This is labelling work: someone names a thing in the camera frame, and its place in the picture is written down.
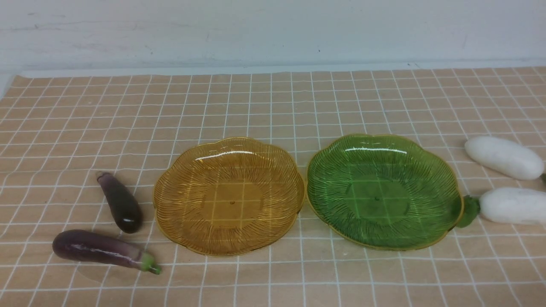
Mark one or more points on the dark purple eggplant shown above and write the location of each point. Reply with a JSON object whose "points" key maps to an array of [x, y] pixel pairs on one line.
{"points": [[123, 205]]}

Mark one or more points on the white radish green leaves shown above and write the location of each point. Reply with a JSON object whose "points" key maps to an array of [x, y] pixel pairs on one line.
{"points": [[510, 205]]}

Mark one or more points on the light purple eggplant green stem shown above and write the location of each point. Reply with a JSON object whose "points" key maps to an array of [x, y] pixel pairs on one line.
{"points": [[85, 246]]}

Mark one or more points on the amber plastic plate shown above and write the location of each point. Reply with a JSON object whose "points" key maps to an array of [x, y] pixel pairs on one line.
{"points": [[229, 197]]}

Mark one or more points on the green plastic plate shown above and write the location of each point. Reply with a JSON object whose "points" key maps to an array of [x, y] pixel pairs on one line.
{"points": [[384, 192]]}

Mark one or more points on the checkered orange tablecloth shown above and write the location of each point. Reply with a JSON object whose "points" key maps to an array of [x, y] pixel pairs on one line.
{"points": [[58, 132]]}

